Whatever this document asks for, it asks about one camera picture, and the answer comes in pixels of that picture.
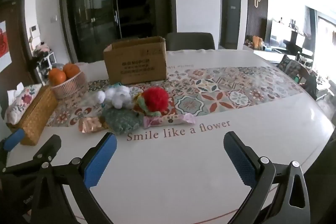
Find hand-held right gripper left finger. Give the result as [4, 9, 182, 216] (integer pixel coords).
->
[25, 132, 118, 224]

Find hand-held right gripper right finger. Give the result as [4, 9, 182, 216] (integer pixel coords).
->
[223, 131, 312, 224]

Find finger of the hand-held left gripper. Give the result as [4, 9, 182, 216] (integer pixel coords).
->
[0, 129, 26, 160]
[34, 134, 62, 163]

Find green knitted cloth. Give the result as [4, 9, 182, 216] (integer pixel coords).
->
[101, 107, 142, 135]

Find white plush toy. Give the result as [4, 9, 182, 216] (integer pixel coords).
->
[97, 85, 132, 109]

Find red pompom plush toy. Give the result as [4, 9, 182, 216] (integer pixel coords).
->
[134, 88, 170, 117]

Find brown cardboard box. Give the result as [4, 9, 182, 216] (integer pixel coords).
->
[103, 36, 168, 85]

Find yellow textured mat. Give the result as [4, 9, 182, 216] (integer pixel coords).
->
[7, 85, 59, 146]

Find rose gold snack packet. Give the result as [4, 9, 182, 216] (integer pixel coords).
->
[78, 117, 105, 133]

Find floral tissue cover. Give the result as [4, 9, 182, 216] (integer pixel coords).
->
[5, 84, 42, 125]

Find white tissue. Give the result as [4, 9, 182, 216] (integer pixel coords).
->
[7, 82, 25, 98]

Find white patterned tablecloth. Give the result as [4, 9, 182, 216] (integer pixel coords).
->
[5, 49, 328, 224]

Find white bowl of oranges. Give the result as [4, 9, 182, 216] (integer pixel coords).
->
[50, 70, 88, 100]

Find orange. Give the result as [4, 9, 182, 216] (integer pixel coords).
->
[49, 68, 67, 85]
[63, 63, 80, 80]

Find pink snack packet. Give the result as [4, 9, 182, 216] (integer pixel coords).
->
[143, 113, 196, 128]

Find white storage shelf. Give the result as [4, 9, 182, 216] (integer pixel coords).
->
[33, 43, 55, 83]

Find brown wooden door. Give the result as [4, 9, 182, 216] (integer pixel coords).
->
[0, 0, 36, 98]

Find dark cushioned chair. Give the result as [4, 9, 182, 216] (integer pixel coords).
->
[277, 55, 318, 98]

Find grey dining chair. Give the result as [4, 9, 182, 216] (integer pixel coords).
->
[165, 32, 216, 51]

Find dark interior door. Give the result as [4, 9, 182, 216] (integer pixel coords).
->
[220, 0, 241, 50]

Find dark glass sliding doors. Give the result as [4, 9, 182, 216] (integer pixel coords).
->
[60, 0, 176, 63]

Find red wall poster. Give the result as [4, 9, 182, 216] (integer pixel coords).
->
[0, 21, 12, 72]

